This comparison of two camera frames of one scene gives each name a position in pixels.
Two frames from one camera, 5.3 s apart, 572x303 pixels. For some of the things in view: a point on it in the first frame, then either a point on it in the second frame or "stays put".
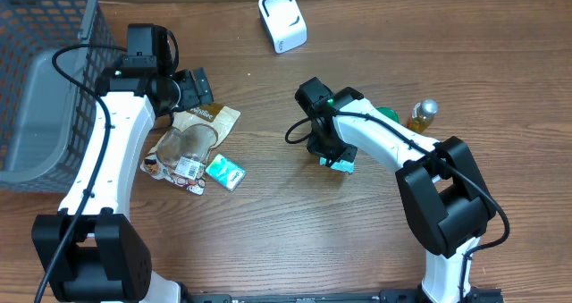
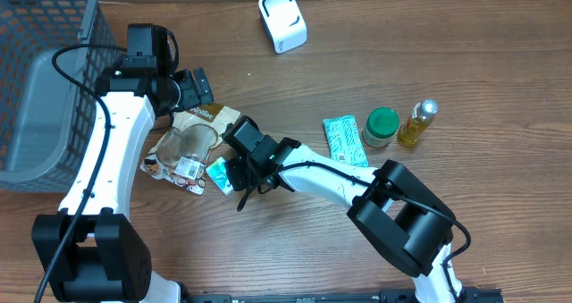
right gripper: [321, 149] to [248, 183]
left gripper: [189, 96] stays put
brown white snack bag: [182, 152] stays put
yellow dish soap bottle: [423, 113] stays put
